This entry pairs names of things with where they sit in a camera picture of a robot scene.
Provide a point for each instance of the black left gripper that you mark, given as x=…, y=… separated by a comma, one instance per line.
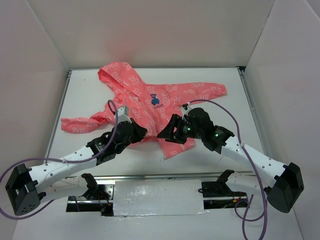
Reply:
x=135, y=129

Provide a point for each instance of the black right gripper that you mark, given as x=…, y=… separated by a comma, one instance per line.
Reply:
x=176, y=129

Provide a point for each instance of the pink bear print jacket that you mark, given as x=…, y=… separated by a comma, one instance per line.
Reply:
x=150, y=105

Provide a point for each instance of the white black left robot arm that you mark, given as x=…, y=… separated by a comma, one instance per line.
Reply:
x=28, y=187

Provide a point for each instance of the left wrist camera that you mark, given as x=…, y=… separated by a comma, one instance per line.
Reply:
x=123, y=114

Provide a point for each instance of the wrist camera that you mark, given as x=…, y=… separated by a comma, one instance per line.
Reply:
x=123, y=114
x=185, y=110

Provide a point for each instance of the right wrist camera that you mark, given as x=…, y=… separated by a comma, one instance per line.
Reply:
x=185, y=110

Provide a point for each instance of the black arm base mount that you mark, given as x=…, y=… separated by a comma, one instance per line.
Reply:
x=213, y=190

